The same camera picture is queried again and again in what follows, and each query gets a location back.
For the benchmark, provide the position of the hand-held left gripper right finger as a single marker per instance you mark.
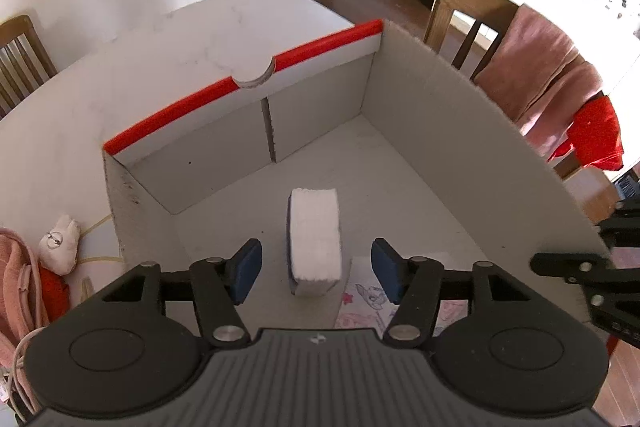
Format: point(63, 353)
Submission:
point(387, 269)

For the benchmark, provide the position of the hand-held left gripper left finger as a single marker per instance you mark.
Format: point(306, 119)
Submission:
point(247, 269)

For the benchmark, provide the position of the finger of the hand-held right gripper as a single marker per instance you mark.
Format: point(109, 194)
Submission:
point(570, 266)
point(625, 227)

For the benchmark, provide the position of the pink cartoon printed sheet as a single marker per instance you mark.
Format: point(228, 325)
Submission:
point(360, 302)

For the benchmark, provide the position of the white towel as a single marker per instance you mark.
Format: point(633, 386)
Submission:
point(315, 242)

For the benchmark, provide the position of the white cardboard box red edge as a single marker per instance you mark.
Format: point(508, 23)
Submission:
point(400, 182)

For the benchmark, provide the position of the white plush bunny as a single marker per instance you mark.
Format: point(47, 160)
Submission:
point(60, 247)

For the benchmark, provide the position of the pink fleece garment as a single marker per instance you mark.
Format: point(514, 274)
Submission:
point(20, 287)

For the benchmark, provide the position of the red cloth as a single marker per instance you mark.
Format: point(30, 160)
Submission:
point(597, 132)

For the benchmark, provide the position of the printed table mat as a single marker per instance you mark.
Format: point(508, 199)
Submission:
point(97, 247)

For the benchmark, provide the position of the pink fringed scarf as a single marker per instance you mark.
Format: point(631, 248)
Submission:
point(540, 72)

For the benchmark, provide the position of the wooden slat-back chair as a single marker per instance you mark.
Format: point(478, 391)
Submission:
point(25, 32)

